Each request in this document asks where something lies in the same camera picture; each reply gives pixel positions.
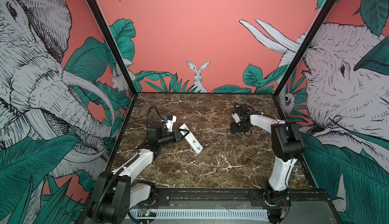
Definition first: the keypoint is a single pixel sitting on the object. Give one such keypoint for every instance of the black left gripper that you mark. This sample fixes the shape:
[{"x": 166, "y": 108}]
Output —
[{"x": 176, "y": 132}]

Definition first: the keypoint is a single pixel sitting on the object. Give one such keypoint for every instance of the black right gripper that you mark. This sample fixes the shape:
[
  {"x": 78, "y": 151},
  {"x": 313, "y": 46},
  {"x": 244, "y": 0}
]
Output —
[{"x": 234, "y": 128}]

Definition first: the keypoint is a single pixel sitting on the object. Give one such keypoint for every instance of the white remote control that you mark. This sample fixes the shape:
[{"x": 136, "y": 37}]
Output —
[{"x": 190, "y": 138}]

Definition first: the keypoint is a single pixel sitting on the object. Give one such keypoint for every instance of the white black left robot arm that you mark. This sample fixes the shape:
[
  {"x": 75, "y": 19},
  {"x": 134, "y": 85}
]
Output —
[{"x": 114, "y": 193}]

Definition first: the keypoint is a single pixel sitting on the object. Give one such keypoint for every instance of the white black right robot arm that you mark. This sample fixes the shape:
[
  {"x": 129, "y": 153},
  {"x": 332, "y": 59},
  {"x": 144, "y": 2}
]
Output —
[{"x": 286, "y": 142}]

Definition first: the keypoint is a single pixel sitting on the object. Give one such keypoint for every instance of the white ventilation grille strip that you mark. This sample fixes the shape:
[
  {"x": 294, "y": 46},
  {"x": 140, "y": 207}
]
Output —
[{"x": 201, "y": 214}]

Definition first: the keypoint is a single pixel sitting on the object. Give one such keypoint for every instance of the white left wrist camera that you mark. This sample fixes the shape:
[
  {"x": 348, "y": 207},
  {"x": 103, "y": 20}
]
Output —
[{"x": 170, "y": 120}]

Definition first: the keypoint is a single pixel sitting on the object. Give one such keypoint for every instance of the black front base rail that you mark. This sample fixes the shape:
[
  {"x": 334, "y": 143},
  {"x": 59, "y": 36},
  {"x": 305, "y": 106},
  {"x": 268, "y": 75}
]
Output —
[{"x": 255, "y": 197}]

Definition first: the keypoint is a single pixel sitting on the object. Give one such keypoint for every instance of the black right corner frame post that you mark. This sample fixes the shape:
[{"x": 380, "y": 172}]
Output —
[{"x": 320, "y": 18}]

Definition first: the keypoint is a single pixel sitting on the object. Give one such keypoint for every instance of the black corner frame post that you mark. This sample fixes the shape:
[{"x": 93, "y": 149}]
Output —
[
  {"x": 101, "y": 21},
  {"x": 320, "y": 18}
]

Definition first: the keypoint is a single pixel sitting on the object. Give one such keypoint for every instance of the black left corner frame post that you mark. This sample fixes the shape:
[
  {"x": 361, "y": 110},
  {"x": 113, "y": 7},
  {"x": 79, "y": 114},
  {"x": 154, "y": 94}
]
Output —
[{"x": 101, "y": 21}]

